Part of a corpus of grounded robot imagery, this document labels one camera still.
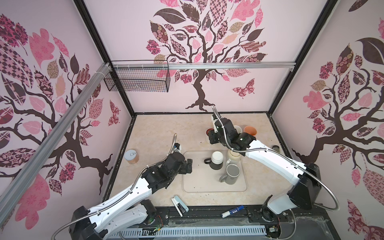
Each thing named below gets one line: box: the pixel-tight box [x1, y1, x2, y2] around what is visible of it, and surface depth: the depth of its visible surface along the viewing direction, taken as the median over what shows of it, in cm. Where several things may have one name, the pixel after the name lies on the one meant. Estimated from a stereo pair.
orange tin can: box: [124, 149, 139, 165], surface depth 92 cm
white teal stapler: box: [171, 195, 190, 217], surface depth 76 cm
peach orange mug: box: [243, 125, 257, 137], surface depth 101 cm
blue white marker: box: [220, 205, 245, 218], surface depth 76 cm
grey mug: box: [219, 163, 241, 185], surface depth 81 cm
